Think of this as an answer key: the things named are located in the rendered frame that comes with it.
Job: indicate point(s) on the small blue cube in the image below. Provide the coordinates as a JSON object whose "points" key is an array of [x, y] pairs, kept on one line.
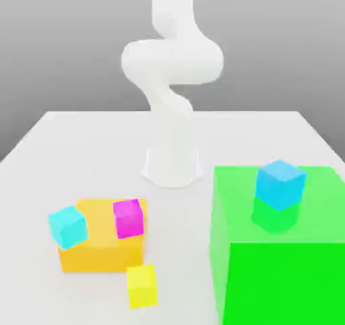
{"points": [[280, 187]]}

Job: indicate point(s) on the small magenta cube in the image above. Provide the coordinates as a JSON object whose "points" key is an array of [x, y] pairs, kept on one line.
{"points": [[128, 220]]}

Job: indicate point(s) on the small cyan cube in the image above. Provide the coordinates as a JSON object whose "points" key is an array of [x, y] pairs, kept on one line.
{"points": [[68, 228]]}

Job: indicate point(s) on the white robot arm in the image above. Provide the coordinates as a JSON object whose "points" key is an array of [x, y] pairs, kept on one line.
{"points": [[172, 61]]}

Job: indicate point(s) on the large orange box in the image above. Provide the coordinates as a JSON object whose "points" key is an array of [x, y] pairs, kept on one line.
{"points": [[102, 255]]}

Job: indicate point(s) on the large green box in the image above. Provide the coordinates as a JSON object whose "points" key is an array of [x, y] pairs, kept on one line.
{"points": [[283, 282]]}

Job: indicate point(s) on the small yellow cube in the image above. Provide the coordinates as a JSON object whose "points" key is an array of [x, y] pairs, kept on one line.
{"points": [[142, 287]]}

